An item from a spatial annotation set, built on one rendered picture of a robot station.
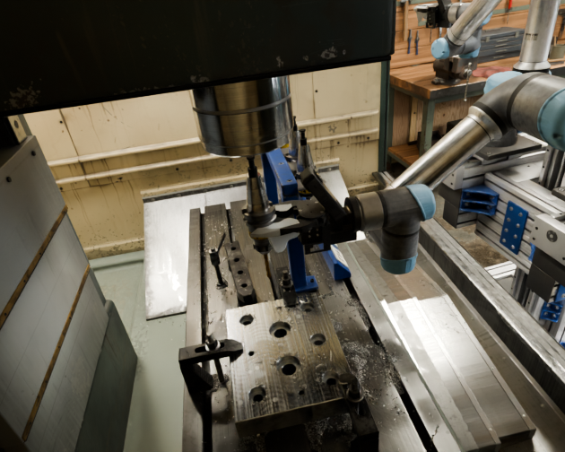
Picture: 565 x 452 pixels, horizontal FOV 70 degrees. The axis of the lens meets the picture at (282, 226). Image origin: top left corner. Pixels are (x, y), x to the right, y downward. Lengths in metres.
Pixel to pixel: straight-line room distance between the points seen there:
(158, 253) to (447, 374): 1.13
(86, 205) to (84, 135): 0.32
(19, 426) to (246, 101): 0.61
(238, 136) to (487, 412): 0.89
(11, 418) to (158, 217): 1.18
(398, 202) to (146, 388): 0.95
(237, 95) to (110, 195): 1.36
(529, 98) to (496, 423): 0.74
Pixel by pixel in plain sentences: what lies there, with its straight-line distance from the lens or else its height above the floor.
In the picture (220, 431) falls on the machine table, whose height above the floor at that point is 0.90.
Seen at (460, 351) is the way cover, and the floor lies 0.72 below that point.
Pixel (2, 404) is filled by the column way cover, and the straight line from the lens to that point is 0.77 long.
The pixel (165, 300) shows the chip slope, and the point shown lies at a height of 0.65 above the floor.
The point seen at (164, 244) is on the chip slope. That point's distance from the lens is 1.73.
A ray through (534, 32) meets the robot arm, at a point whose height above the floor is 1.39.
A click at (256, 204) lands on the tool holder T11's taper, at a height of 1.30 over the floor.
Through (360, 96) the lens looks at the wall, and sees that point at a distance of 1.83.
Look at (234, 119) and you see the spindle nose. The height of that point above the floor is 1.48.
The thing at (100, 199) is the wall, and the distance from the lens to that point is 1.92.
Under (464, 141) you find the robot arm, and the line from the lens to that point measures 0.98.
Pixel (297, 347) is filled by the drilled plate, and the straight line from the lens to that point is 0.88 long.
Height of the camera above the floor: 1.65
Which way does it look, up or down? 32 degrees down
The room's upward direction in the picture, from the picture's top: 7 degrees counter-clockwise
